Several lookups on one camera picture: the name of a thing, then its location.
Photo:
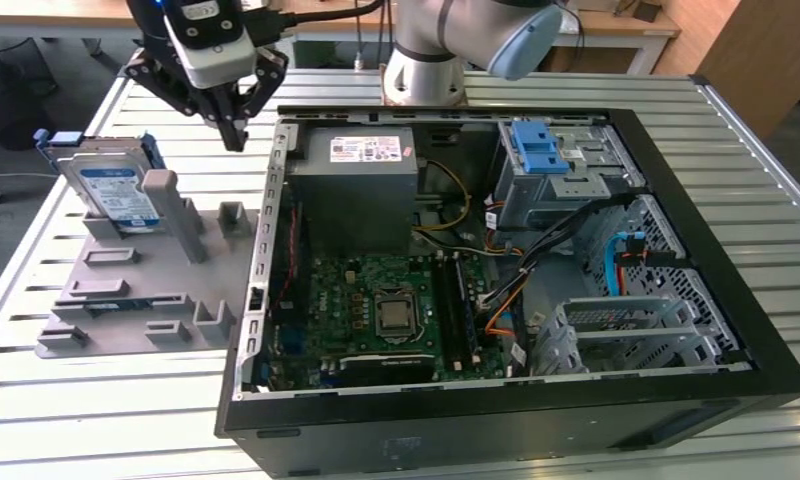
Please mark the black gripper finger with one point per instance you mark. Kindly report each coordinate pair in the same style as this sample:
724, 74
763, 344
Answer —
166, 80
266, 75

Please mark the hard disk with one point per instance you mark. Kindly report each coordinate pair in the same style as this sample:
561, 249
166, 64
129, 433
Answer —
109, 190

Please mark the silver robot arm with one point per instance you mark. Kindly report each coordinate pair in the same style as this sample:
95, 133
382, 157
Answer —
426, 50

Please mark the wooden desk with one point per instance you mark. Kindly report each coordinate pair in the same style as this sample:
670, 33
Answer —
73, 20
613, 25

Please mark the black mesh bin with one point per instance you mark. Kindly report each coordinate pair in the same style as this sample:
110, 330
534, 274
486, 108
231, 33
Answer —
13, 115

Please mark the grey power supply unit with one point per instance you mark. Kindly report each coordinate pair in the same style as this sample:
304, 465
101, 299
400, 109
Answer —
353, 200

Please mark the grey parts rack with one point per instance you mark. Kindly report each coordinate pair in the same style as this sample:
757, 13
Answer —
153, 280

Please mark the green motherboard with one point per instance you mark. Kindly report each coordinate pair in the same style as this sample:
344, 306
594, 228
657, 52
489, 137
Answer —
336, 280

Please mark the blue drive latch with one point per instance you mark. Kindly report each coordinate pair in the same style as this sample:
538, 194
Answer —
536, 150

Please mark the RAM stick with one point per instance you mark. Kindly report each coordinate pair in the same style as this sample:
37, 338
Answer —
115, 304

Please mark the metal drive cage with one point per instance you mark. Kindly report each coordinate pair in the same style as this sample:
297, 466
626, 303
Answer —
526, 200

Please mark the silver CPU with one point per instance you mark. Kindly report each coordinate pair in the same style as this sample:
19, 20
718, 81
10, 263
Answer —
394, 315

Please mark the black RAM slot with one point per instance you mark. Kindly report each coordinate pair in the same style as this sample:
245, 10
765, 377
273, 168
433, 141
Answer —
469, 310
446, 310

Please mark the CPU socket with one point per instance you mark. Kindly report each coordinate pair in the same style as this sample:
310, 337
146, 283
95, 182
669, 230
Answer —
400, 336

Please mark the black graphics card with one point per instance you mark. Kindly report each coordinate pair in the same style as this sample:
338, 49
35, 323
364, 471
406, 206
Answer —
386, 367

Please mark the wooden cabinet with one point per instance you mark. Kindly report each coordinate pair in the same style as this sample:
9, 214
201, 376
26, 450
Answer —
760, 50

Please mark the black PC case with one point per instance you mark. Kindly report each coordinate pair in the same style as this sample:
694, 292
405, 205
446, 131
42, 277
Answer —
440, 430

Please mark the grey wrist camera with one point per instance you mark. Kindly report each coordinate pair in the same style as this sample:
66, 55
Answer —
206, 45

